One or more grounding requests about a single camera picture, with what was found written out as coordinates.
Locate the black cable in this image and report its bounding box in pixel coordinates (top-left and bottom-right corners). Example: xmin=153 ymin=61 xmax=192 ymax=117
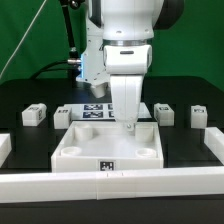
xmin=30 ymin=59 xmax=82 ymax=80

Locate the white sheet with tags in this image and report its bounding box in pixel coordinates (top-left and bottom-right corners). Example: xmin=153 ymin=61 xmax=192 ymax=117
xmin=63 ymin=102 xmax=153 ymax=121

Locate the white square tabletop part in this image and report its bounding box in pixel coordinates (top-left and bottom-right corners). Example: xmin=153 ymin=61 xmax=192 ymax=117
xmin=51 ymin=121 xmax=164 ymax=172

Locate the white obstacle fence wall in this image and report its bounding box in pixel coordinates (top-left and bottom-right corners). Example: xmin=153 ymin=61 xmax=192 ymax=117
xmin=0 ymin=126 xmax=224 ymax=204

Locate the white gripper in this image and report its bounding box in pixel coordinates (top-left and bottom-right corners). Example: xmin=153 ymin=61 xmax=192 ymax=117
xmin=104 ymin=45 xmax=152 ymax=130

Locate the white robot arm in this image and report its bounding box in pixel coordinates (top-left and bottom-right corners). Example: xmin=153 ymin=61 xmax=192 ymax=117
xmin=77 ymin=0 xmax=185 ymax=130

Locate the white cable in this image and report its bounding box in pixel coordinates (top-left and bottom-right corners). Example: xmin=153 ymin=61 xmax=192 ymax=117
xmin=0 ymin=0 xmax=48 ymax=79

